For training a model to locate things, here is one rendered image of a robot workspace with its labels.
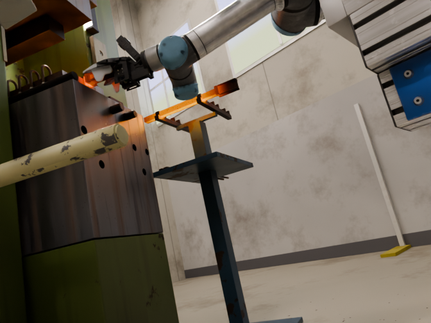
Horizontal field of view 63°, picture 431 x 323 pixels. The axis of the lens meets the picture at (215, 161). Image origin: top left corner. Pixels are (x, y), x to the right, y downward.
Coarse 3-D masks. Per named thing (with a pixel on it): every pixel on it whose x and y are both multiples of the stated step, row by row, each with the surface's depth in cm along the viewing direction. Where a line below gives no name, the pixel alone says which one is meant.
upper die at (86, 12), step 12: (36, 0) 114; (48, 0) 115; (60, 0) 116; (72, 0) 120; (84, 0) 127; (36, 12) 119; (48, 12) 120; (60, 12) 121; (72, 12) 122; (84, 12) 125; (24, 24) 123; (72, 24) 128
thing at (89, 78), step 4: (112, 68) 112; (112, 72) 111; (84, 76) 114; (88, 76) 113; (92, 76) 114; (104, 76) 113; (108, 76) 113; (112, 76) 114; (88, 80) 113; (92, 80) 113; (104, 80) 115; (92, 84) 115; (96, 84) 117
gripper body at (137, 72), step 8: (128, 56) 110; (120, 64) 108; (128, 64) 109; (136, 64) 108; (144, 64) 106; (120, 72) 109; (128, 72) 107; (136, 72) 108; (144, 72) 107; (152, 72) 109; (120, 80) 108; (128, 80) 109; (136, 80) 109; (128, 88) 114
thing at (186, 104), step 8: (232, 80) 139; (216, 88) 140; (224, 88) 141; (232, 88) 138; (208, 96) 142; (176, 104) 149; (184, 104) 147; (192, 104) 147; (160, 112) 152; (168, 112) 150; (144, 120) 155; (152, 120) 155
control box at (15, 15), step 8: (0, 0) 68; (8, 0) 69; (16, 0) 70; (24, 0) 72; (0, 8) 69; (8, 8) 71; (16, 8) 72; (24, 8) 73; (32, 8) 75; (0, 16) 71; (8, 16) 72; (16, 16) 73; (24, 16) 75; (8, 24) 74
